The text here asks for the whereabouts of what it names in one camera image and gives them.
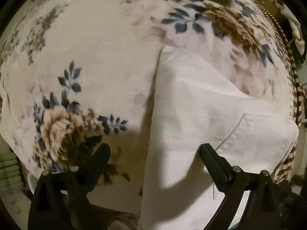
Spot white pants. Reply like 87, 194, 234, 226
139, 46, 299, 229

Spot floral fleece blanket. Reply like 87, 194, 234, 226
1, 0, 302, 212

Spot pile of clothes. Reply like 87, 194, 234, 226
281, 3, 306, 64

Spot brown wooden cabinet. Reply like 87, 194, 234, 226
257, 0, 284, 21

